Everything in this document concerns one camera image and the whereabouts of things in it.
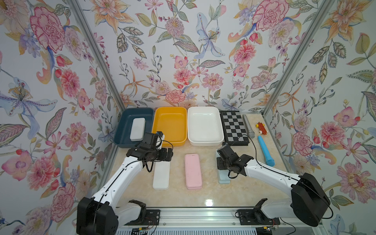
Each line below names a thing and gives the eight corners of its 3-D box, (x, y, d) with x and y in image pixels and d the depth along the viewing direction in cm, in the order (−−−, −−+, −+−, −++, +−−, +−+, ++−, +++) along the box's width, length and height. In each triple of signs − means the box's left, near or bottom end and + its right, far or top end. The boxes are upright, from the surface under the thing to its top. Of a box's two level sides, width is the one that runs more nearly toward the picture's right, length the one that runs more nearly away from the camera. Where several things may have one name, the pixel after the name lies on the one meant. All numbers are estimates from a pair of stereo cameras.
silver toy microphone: (248, 138, 106) (250, 136, 104) (242, 116, 120) (243, 114, 118) (254, 138, 106) (255, 136, 104) (247, 116, 120) (248, 114, 118)
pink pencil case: (184, 189, 85) (184, 186, 80) (185, 157, 97) (184, 153, 93) (201, 189, 85) (202, 186, 80) (199, 157, 97) (200, 153, 93)
